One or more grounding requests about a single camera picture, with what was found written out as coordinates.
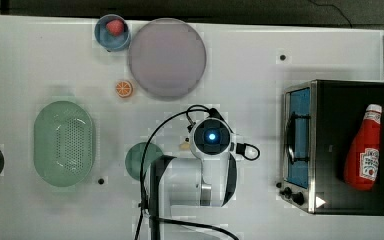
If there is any peeled toy banana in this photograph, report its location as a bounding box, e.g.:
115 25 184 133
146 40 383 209
179 137 191 150

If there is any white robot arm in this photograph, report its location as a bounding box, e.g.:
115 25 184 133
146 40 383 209
146 117 237 207

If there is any grey round plate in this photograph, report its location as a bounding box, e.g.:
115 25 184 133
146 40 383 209
129 18 207 98

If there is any green mug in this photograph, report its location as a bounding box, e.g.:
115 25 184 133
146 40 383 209
125 142 163 181

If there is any orange slice toy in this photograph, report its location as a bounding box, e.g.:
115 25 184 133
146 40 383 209
116 81 133 98

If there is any blue bowl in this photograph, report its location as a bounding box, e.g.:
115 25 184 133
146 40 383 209
94 14 131 52

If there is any red toy strawberry in bowl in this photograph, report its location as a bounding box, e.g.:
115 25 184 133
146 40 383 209
106 19 124 36

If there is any silver toaster oven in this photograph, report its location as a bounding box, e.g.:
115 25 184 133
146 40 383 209
277 80 384 216

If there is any green perforated colander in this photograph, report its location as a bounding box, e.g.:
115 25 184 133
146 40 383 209
33 101 95 187

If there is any red plush ketchup bottle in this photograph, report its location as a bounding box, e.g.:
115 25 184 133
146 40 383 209
343 104 383 191

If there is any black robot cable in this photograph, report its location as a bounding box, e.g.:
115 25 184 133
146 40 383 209
133 104 261 240

